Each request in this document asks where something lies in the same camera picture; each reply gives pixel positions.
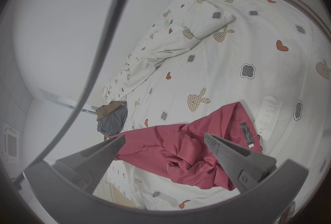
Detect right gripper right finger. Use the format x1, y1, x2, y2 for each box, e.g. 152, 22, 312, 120
204, 132, 277, 194

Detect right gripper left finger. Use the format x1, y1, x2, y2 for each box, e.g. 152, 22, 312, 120
53, 134, 126, 194

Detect red shirt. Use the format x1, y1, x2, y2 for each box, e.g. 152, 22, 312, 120
110, 101, 263, 191

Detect bed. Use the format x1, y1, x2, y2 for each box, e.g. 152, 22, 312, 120
99, 0, 331, 211

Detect grey garment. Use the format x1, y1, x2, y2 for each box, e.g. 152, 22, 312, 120
97, 105, 128, 135

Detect brown garment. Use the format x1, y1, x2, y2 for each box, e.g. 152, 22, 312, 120
96, 100, 128, 141

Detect white printed quilt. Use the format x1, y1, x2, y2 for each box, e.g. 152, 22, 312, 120
101, 0, 234, 99

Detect black cable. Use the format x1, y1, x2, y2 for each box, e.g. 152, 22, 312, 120
12, 0, 148, 185

